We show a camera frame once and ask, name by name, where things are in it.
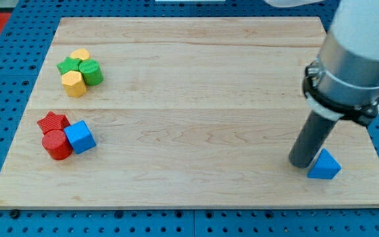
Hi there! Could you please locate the blue cube block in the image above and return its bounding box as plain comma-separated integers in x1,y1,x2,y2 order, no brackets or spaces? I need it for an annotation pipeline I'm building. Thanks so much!
64,120,97,154

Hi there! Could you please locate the dark grey cylindrical pointer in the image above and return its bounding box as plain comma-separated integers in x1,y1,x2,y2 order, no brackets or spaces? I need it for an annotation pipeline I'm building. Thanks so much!
288,111,336,169

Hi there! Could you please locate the green cylinder block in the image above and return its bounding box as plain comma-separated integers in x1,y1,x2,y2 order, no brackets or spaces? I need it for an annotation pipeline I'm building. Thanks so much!
79,59,104,86

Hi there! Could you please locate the yellow round block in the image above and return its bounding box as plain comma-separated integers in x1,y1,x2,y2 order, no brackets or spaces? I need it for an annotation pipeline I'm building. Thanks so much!
69,48,91,61

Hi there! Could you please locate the blue triangle block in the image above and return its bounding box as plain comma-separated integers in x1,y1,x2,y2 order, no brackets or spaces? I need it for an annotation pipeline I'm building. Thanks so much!
307,148,341,180

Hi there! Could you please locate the red star block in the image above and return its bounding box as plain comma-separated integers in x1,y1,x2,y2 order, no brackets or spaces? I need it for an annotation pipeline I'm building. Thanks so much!
37,111,70,134

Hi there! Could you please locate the yellow hexagon block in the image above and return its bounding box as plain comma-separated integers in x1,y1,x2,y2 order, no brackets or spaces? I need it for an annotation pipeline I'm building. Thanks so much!
61,70,87,97

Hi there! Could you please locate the black clamp ring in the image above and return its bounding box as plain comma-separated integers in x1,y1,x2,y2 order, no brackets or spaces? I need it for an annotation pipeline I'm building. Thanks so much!
301,59,379,127

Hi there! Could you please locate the red cylinder block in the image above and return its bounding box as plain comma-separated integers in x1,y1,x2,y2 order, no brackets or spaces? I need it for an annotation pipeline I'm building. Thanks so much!
42,130,73,161

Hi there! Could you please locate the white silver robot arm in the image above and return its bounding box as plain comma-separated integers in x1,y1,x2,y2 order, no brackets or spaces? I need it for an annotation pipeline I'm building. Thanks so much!
316,0,379,107

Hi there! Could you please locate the green star block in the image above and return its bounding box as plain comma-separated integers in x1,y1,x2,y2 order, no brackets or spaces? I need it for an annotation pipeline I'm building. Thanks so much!
57,57,82,75

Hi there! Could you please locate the wooden board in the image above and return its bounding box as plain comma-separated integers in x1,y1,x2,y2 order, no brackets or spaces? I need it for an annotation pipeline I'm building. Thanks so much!
0,17,379,210

